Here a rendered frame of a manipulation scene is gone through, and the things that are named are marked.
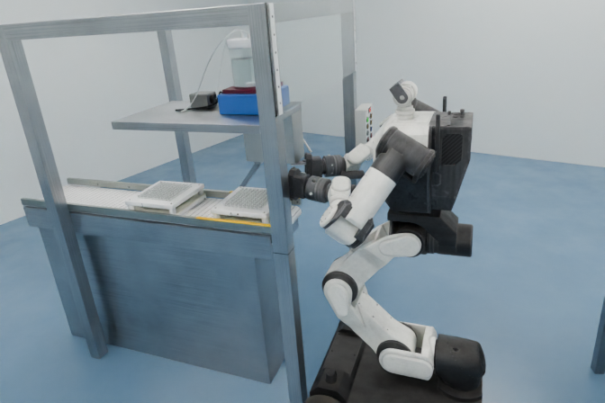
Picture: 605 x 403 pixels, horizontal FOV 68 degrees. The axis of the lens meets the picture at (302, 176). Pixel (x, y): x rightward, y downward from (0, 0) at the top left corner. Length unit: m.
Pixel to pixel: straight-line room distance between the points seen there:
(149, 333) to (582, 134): 4.07
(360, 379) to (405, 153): 1.05
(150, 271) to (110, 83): 3.12
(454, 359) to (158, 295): 1.31
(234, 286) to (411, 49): 3.79
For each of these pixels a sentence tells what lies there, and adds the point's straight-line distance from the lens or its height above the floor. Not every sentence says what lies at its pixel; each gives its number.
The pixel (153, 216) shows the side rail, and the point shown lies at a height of 0.82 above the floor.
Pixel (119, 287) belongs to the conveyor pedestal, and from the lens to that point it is 2.41.
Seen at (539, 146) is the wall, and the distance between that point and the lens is 5.03.
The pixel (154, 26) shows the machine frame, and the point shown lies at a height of 1.56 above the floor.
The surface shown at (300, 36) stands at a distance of 1.65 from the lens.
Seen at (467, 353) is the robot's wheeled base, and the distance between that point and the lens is 1.89.
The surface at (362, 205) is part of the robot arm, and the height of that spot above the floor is 1.06.
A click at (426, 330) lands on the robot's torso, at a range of 1.98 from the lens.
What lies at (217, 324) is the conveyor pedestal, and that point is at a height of 0.28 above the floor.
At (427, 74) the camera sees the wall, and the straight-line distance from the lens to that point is 5.17.
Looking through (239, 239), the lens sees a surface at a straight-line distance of 1.78.
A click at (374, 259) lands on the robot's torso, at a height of 0.71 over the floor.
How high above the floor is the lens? 1.59
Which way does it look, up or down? 21 degrees down
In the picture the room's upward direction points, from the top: 4 degrees counter-clockwise
